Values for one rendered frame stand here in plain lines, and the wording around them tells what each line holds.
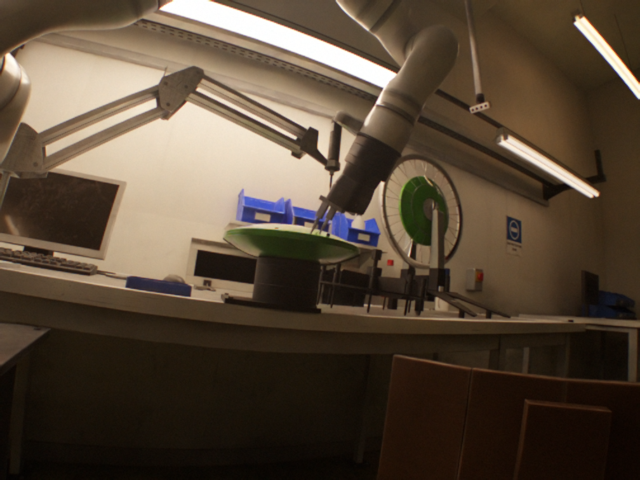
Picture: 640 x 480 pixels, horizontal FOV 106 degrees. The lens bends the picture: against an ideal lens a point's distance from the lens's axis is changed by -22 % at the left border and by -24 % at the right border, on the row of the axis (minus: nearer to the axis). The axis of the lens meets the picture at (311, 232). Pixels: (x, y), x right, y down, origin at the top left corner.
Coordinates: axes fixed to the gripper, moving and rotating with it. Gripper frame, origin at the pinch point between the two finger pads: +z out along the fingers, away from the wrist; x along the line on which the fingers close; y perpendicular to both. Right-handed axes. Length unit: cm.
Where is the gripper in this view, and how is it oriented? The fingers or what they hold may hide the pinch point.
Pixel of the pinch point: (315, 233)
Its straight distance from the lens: 53.0
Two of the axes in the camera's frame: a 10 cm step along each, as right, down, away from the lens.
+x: 5.1, 0.3, 8.6
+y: 7.3, 5.1, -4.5
